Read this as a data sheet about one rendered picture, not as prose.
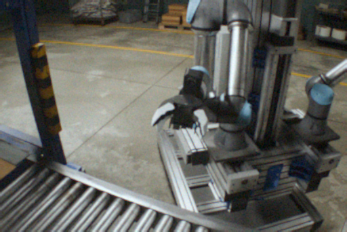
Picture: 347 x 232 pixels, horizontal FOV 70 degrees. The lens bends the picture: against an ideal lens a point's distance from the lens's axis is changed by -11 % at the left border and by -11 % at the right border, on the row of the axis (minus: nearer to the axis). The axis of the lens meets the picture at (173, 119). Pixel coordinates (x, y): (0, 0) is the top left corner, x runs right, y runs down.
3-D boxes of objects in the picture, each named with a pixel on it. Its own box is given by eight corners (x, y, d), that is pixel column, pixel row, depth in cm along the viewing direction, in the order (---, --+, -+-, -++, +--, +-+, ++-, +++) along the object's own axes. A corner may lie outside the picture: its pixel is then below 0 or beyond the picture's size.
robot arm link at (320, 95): (308, 115, 128) (314, 91, 121) (304, 104, 140) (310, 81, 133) (331, 119, 126) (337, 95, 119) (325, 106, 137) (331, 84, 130)
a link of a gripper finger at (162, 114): (151, 142, 64) (176, 127, 71) (153, 121, 61) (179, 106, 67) (141, 136, 66) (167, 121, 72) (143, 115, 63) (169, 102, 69)
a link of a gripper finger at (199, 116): (211, 151, 64) (198, 128, 71) (216, 130, 60) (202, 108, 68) (198, 152, 63) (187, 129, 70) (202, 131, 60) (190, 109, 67)
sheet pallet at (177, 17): (213, 27, 709) (214, 6, 679) (203, 34, 644) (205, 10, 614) (171, 23, 750) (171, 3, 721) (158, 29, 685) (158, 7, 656)
